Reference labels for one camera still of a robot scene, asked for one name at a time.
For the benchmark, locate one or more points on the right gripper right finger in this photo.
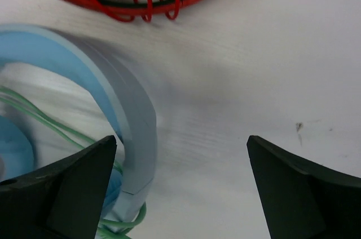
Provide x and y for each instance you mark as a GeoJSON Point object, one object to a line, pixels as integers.
{"type": "Point", "coordinates": [303, 199]}

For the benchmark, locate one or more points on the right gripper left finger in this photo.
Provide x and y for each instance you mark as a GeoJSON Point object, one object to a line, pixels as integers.
{"type": "Point", "coordinates": [61, 200]}

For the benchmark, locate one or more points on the light blue headphones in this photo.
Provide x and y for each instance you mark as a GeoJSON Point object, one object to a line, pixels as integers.
{"type": "Point", "coordinates": [117, 92]}

